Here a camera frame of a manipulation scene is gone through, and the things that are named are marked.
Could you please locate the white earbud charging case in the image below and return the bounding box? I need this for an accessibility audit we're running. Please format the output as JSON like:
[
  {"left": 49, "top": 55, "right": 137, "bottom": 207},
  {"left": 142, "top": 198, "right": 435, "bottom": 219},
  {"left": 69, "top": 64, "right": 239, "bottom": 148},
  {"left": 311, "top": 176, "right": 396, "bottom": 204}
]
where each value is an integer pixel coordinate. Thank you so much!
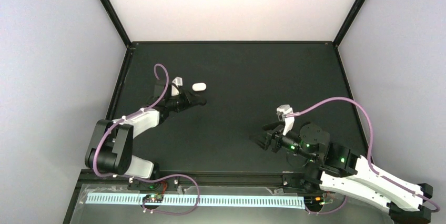
[{"left": 192, "top": 83, "right": 207, "bottom": 92}]

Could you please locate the black earbud charging case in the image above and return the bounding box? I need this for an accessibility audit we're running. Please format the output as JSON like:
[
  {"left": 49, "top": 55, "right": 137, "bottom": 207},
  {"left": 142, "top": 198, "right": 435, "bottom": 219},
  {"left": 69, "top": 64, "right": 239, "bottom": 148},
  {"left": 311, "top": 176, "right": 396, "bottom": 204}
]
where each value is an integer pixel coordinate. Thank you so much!
[{"left": 191, "top": 98, "right": 207, "bottom": 106}]

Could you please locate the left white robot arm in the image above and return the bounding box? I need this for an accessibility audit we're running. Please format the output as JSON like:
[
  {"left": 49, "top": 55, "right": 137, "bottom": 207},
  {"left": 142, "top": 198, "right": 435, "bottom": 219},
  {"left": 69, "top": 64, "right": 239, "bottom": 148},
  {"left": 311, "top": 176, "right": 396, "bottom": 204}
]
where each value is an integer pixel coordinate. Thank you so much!
[{"left": 84, "top": 77, "right": 207, "bottom": 179}]

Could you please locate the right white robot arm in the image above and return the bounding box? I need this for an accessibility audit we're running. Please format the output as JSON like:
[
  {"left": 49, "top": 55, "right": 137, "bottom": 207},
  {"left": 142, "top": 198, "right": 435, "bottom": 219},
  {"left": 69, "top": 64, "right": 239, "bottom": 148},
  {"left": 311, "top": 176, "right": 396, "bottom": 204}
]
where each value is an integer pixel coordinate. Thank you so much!
[{"left": 249, "top": 122, "right": 433, "bottom": 223}]

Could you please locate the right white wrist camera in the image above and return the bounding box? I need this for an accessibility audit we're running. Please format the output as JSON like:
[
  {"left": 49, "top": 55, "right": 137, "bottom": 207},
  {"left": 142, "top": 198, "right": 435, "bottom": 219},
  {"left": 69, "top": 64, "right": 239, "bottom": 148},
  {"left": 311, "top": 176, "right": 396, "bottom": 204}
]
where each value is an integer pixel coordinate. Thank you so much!
[{"left": 276, "top": 104, "right": 295, "bottom": 136}]

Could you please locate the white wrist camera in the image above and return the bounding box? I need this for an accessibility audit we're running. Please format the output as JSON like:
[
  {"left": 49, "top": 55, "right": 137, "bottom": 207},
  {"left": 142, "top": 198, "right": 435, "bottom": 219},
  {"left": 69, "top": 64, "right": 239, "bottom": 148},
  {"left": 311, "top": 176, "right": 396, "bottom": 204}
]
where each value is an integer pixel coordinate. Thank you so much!
[
  {"left": 276, "top": 104, "right": 295, "bottom": 136},
  {"left": 171, "top": 77, "right": 183, "bottom": 96}
]

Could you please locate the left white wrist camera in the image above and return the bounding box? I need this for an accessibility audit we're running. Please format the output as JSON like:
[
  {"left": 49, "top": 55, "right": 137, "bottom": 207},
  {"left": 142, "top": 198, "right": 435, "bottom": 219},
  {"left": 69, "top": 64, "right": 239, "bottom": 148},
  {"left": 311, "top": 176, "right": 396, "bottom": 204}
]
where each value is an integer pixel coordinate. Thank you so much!
[{"left": 171, "top": 77, "right": 183, "bottom": 96}]

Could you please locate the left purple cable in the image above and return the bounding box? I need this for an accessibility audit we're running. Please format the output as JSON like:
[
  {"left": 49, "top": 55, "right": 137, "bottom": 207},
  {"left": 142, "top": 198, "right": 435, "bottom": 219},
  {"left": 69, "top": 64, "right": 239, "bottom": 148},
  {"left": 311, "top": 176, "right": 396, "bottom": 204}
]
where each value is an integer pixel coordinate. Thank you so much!
[{"left": 93, "top": 63, "right": 201, "bottom": 216}]

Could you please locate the purple cable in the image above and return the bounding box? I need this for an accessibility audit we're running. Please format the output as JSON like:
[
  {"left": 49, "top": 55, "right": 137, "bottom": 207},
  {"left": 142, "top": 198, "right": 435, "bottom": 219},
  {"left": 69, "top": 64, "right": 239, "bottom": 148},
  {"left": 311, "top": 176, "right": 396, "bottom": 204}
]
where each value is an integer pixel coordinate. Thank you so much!
[
  {"left": 93, "top": 63, "right": 201, "bottom": 216},
  {"left": 283, "top": 97, "right": 440, "bottom": 216}
]

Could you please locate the black front mounting rail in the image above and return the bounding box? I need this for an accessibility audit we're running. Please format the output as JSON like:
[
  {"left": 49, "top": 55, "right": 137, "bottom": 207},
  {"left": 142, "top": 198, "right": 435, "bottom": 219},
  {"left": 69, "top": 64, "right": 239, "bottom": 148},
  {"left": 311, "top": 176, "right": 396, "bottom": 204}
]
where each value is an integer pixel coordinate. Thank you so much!
[{"left": 75, "top": 169, "right": 327, "bottom": 196}]

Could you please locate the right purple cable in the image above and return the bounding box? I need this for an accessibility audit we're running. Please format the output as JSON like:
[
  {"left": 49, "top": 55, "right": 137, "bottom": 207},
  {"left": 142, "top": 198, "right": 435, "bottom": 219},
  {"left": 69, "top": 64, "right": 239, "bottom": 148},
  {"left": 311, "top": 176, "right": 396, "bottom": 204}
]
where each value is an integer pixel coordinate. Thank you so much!
[{"left": 283, "top": 97, "right": 440, "bottom": 216}]

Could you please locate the white slotted cable duct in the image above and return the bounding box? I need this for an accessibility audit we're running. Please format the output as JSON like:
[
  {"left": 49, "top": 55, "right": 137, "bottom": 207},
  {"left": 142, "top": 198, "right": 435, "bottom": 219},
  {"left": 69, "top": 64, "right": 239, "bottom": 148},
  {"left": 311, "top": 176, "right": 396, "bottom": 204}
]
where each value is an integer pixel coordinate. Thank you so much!
[{"left": 81, "top": 192, "right": 305, "bottom": 209}]

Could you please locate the left black frame post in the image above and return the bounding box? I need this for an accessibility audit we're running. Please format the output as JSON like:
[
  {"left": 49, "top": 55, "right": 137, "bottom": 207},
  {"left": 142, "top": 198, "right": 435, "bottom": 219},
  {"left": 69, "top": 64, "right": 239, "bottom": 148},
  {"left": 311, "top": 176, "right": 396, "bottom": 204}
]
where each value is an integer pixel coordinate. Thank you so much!
[{"left": 100, "top": 0, "right": 131, "bottom": 48}]

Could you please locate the black frame post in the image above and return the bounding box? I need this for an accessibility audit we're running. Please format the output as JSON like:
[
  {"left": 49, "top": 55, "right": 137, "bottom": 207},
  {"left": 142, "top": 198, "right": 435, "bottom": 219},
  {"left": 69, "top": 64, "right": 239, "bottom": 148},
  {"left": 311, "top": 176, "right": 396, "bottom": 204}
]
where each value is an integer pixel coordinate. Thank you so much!
[
  {"left": 333, "top": 0, "right": 366, "bottom": 48},
  {"left": 100, "top": 0, "right": 131, "bottom": 48}
]

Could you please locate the right black frame post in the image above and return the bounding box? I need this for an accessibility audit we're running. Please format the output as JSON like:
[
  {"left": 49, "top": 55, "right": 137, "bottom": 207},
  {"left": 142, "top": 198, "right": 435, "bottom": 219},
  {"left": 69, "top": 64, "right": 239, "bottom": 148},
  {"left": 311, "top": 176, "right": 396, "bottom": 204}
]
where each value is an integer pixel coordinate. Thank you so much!
[{"left": 333, "top": 0, "right": 366, "bottom": 48}]

